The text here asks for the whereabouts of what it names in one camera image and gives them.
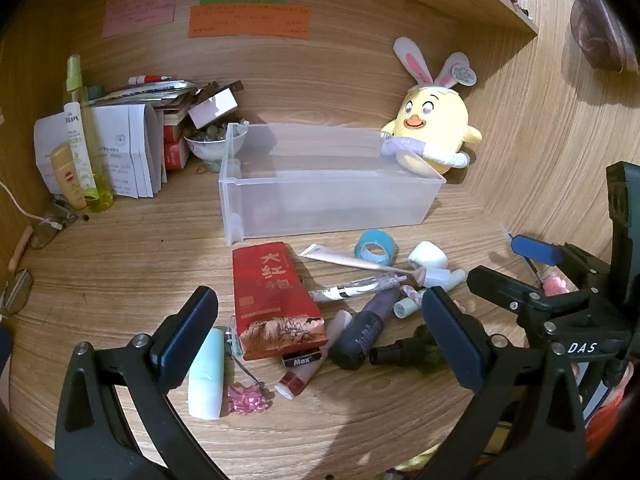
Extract beige cream tube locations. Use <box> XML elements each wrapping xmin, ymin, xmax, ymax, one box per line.
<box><xmin>50</xmin><ymin>142</ymin><xmax>88</xmax><ymax>211</ymax></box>

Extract pink paper note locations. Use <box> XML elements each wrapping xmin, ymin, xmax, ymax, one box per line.
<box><xmin>102</xmin><ymin>0</ymin><xmax>176</xmax><ymax>38</ymax></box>

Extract eyeglasses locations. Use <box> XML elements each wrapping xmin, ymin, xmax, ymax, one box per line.
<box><xmin>0</xmin><ymin>197</ymin><xmax>83</xmax><ymax>318</ymax></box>

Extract small white bottle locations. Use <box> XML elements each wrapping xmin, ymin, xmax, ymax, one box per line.
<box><xmin>422</xmin><ymin>267</ymin><xmax>467</xmax><ymax>291</ymax></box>

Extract small open white box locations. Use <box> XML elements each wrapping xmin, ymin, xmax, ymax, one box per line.
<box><xmin>187</xmin><ymin>80</ymin><xmax>244</xmax><ymax>131</ymax></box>

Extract pink hair clip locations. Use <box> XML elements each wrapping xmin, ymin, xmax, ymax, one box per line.
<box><xmin>223</xmin><ymin>382</ymin><xmax>268</xmax><ymax>417</ymax></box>

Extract small mint tube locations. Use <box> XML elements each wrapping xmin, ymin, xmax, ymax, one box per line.
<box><xmin>393</xmin><ymin>296</ymin><xmax>425</xmax><ymax>319</ymax></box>

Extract folded white papers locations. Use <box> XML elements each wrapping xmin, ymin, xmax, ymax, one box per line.
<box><xmin>34</xmin><ymin>102</ymin><xmax>168</xmax><ymax>198</ymax></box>

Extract yellow chick plush toy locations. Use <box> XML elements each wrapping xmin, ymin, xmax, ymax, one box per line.
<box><xmin>380</xmin><ymin>36</ymin><xmax>483</xmax><ymax>177</ymax></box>

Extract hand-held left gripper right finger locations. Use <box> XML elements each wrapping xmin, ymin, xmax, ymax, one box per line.
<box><xmin>415</xmin><ymin>286</ymin><xmax>587</xmax><ymax>480</ymax></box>

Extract clear plastic bin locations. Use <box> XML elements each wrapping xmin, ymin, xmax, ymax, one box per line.
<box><xmin>218</xmin><ymin>122</ymin><xmax>447</xmax><ymax>247</ymax></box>

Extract long white tube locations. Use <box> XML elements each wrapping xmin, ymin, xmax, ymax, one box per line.
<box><xmin>298</xmin><ymin>243</ymin><xmax>423</xmax><ymax>281</ymax></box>

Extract stack of booklets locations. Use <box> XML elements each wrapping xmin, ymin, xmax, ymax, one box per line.
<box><xmin>87</xmin><ymin>80</ymin><xmax>201</xmax><ymax>126</ymax></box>

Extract orange paper note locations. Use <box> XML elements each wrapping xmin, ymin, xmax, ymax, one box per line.
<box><xmin>188</xmin><ymin>4</ymin><xmax>312</xmax><ymax>41</ymax></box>

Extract white tube with red cap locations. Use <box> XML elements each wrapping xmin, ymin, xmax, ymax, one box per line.
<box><xmin>274</xmin><ymin>309</ymin><xmax>355</xmax><ymax>401</ymax></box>

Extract white bowl of beads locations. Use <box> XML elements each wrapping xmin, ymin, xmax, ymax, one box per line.
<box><xmin>183</xmin><ymin>122</ymin><xmax>249</xmax><ymax>173</ymax></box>

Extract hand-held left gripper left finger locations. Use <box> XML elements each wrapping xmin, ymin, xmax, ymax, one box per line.
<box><xmin>54</xmin><ymin>286</ymin><xmax>236</xmax><ymax>480</ymax></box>

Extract red packet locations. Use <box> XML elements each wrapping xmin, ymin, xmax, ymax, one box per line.
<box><xmin>232</xmin><ymin>242</ymin><xmax>329</xmax><ymax>362</ymax></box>

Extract yellow cloth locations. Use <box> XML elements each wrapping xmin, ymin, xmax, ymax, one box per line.
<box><xmin>390</xmin><ymin>447</ymin><xmax>441</xmax><ymax>473</ymax></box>

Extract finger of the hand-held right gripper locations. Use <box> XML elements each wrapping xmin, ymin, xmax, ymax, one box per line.
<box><xmin>510</xmin><ymin>234</ymin><xmax>567</xmax><ymax>267</ymax></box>
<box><xmin>466</xmin><ymin>266</ymin><xmax>551</xmax><ymax>321</ymax></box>

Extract white cable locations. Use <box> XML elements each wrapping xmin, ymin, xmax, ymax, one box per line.
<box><xmin>0</xmin><ymin>180</ymin><xmax>63</xmax><ymax>231</ymax></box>

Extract dark green spray bottle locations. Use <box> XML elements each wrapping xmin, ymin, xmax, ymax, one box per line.
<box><xmin>369</xmin><ymin>324</ymin><xmax>446</xmax><ymax>373</ymax></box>

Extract yellow-green spray bottle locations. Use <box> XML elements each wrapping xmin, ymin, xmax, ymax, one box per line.
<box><xmin>64</xmin><ymin>54</ymin><xmax>115</xmax><ymax>212</ymax></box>

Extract blue tape roll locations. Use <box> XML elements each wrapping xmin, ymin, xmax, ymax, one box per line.
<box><xmin>354</xmin><ymin>229</ymin><xmax>396</xmax><ymax>266</ymax></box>

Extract dark purple tube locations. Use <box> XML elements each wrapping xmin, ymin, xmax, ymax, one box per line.
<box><xmin>327</xmin><ymin>287</ymin><xmax>401</xmax><ymax>372</ymax></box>

